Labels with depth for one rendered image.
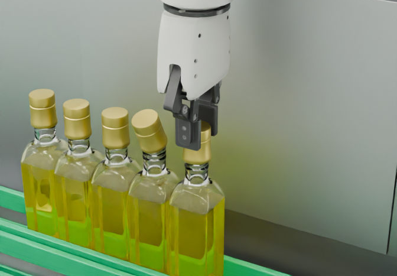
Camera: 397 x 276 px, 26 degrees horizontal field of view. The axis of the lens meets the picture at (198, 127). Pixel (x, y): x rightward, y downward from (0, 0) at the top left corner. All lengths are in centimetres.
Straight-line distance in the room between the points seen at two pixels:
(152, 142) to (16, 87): 40
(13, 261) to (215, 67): 44
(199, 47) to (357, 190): 31
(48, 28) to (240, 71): 33
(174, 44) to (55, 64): 41
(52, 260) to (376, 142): 45
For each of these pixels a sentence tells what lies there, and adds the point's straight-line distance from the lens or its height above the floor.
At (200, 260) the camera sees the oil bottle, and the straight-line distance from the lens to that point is 109.
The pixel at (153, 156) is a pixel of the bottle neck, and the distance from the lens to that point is 106.
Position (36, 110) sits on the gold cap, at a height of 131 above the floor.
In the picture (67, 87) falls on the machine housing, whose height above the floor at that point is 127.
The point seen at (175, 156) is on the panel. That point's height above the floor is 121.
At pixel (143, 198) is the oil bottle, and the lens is 108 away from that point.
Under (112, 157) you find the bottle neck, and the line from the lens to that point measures 110.
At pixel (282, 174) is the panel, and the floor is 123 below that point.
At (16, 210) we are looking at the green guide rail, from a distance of 133.
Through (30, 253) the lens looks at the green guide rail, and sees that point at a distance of 121.
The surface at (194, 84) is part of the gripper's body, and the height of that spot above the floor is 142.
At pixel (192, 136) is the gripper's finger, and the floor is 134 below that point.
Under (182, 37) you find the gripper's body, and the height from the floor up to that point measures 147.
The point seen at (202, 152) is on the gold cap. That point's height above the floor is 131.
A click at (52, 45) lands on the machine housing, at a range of 131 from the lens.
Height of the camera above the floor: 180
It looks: 27 degrees down
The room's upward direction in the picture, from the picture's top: straight up
